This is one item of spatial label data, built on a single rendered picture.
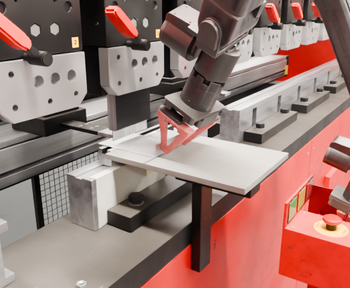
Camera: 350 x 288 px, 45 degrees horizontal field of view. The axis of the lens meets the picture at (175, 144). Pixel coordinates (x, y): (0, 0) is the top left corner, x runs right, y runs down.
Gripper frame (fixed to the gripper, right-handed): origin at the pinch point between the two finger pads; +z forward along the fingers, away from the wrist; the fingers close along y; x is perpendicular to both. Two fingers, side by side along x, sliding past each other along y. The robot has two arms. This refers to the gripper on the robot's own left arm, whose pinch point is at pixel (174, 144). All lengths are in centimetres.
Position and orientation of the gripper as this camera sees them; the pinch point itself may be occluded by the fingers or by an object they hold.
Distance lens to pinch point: 74.5
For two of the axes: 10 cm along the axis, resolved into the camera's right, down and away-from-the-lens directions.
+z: -3.8, 7.6, 5.3
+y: -5.6, 2.6, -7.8
